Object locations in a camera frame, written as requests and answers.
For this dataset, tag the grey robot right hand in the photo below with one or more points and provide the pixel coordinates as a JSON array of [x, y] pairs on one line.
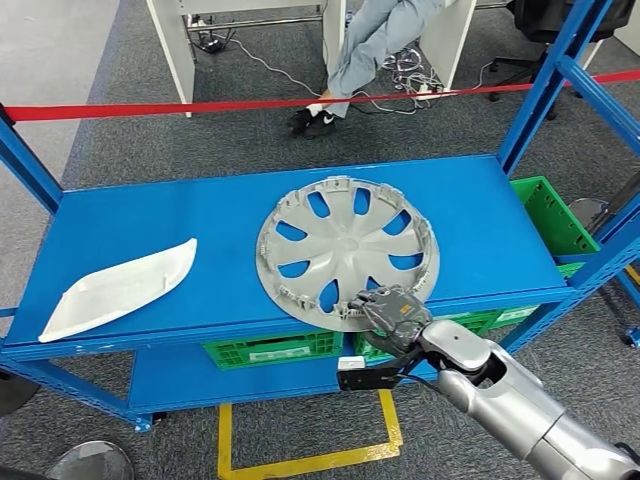
[[395, 318]]

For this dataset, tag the grey plastic wheel cover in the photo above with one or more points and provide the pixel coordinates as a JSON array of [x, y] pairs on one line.
[[350, 248]]

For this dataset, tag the black long car part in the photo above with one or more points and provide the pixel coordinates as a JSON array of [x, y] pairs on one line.
[[623, 192]]

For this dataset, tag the white plastic car part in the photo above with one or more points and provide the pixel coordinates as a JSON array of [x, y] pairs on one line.
[[115, 291]]

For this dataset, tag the green plastic crate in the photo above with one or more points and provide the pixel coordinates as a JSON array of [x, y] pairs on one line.
[[570, 270], [515, 316], [225, 354], [550, 218], [465, 324]]

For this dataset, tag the yellow floor tape square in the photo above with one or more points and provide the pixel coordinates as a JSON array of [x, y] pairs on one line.
[[225, 444]]

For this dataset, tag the silver round disc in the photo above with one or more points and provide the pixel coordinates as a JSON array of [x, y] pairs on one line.
[[92, 464], [585, 212]]

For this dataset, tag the person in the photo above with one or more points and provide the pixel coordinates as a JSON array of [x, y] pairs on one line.
[[370, 40]]

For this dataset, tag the black office chair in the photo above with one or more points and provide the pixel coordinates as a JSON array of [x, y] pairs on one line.
[[540, 20]]

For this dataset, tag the red barrier tape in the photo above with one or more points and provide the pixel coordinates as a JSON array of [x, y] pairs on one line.
[[150, 108]]

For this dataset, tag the white desk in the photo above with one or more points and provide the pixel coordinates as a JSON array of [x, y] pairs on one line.
[[172, 53]]

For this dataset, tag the dark round disc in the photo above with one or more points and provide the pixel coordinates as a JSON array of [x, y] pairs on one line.
[[15, 394]]

